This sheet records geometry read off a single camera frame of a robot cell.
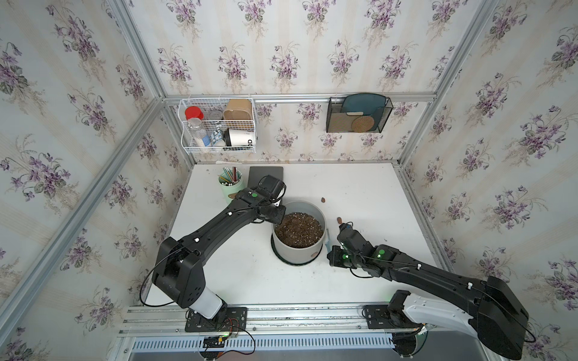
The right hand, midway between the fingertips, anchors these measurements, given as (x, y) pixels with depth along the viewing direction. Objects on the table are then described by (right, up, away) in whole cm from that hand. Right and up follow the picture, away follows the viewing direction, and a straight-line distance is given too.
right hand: (327, 257), depth 81 cm
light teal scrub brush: (0, +5, +3) cm, 6 cm away
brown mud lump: (+2, +19, +24) cm, 31 cm away
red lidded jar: (-54, +57, +11) cm, 79 cm away
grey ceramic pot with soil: (-10, +7, +1) cm, 12 cm away
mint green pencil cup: (-38, +28, +10) cm, 48 cm away
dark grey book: (-31, +32, +30) cm, 54 cm away
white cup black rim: (-36, +47, +14) cm, 60 cm away
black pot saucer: (-15, -3, +3) cm, 16 cm away
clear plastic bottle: (-52, +48, +10) cm, 71 cm away
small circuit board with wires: (-38, -23, -10) cm, 46 cm away
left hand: (-17, +14, +2) cm, 22 cm away
